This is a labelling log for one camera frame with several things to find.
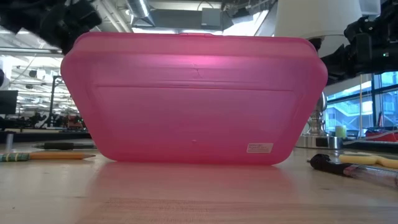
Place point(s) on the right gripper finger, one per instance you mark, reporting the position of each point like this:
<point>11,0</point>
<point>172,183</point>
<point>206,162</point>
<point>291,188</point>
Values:
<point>337,67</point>

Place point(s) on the yellow pencil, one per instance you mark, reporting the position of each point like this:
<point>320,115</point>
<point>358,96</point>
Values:
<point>357,159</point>

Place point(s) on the clear pen with black cap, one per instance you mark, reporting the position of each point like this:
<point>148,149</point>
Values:
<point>329,166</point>

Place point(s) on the black pen with rubber grip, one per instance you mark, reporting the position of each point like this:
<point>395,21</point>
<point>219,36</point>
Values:
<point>62,146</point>

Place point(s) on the orange wooden pencil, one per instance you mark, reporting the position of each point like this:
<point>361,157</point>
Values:
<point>56,155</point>

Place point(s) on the pink translucent plastic supply box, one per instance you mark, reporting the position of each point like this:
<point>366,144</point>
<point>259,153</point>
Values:
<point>192,109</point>

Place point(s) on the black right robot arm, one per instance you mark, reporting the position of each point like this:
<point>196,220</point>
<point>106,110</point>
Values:
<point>388,12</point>

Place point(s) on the grey ceiling box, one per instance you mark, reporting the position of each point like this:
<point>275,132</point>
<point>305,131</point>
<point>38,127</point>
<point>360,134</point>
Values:
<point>211,17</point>

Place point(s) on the long ceiling light bar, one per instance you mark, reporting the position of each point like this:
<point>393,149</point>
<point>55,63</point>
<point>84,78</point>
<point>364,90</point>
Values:
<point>25,49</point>

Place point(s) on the table lamp with white shade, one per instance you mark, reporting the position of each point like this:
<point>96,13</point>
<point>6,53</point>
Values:
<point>311,18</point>

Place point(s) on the yellow-green cup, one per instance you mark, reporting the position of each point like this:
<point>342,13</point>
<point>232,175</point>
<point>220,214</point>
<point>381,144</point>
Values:
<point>340,132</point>

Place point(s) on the red object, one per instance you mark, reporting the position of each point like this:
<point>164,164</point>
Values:
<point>382,137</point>

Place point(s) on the black computer monitor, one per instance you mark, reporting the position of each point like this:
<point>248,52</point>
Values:
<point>7,102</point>

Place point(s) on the silver ventilation duct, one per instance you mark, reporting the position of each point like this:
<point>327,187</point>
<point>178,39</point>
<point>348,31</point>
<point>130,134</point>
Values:
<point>140,9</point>

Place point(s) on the tall black metal frame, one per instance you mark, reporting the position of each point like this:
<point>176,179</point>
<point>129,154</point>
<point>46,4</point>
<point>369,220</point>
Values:
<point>52,99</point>

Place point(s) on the grey metal post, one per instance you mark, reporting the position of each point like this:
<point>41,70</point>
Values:
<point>9,141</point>

